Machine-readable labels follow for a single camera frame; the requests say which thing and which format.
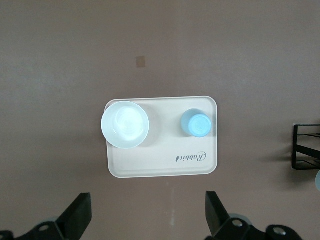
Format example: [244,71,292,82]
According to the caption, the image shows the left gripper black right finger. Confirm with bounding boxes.
[204,191,302,240]

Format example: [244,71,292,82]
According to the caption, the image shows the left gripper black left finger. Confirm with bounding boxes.
[0,192,93,240]

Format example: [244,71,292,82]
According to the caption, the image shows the light blue plastic cup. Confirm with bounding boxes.
[179,108,213,138]

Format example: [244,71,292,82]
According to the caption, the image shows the beige plastic tray Rabbit print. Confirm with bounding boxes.
[104,96,220,179]

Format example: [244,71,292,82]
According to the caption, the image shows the white ceramic bowl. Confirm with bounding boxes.
[100,101,151,149]

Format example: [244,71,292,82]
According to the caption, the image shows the black wire cup rack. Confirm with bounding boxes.
[291,123,320,171]

